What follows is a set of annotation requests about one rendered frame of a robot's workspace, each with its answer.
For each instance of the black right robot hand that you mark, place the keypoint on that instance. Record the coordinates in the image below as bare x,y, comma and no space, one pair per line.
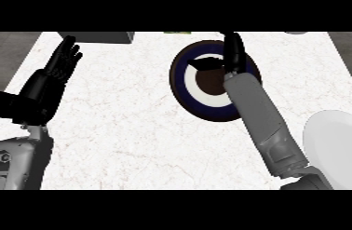
234,53

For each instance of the grey box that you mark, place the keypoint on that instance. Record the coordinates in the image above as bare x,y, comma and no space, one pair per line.
98,37

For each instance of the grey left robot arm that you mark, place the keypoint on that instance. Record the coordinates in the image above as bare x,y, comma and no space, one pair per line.
21,159

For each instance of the white plate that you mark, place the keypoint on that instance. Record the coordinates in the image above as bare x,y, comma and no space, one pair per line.
330,146

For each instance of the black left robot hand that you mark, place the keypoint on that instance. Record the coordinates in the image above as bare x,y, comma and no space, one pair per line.
44,84

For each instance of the green object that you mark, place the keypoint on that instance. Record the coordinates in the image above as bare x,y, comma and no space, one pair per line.
177,32

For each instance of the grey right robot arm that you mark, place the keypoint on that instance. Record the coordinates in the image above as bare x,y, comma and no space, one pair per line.
265,122

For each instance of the pale grey round object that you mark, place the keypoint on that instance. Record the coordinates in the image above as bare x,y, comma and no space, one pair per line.
296,32

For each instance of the dark blue ringed plate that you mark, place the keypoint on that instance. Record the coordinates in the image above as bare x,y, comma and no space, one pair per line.
209,84

